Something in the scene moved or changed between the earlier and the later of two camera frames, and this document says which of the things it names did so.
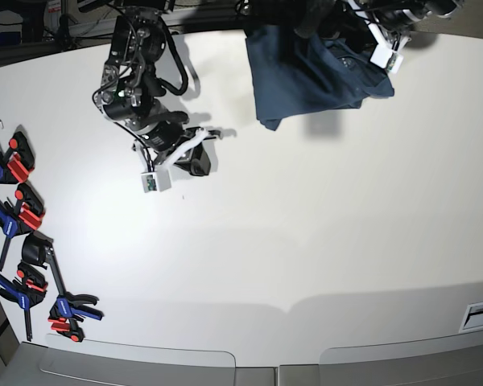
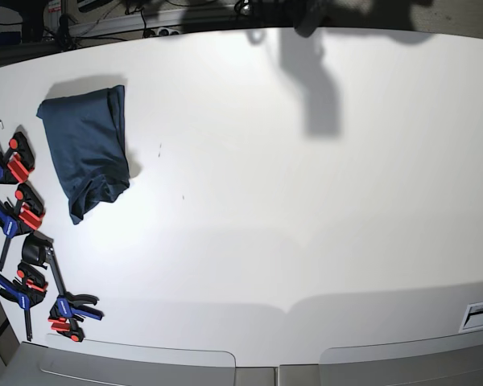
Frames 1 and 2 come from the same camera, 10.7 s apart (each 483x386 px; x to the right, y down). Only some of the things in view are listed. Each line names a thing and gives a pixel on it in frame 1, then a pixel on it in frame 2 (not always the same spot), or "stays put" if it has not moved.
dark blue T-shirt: (290, 74) -> (87, 132)
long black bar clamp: (65, 313) stays put
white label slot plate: (480, 316) stays put
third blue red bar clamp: (28, 289) stays put
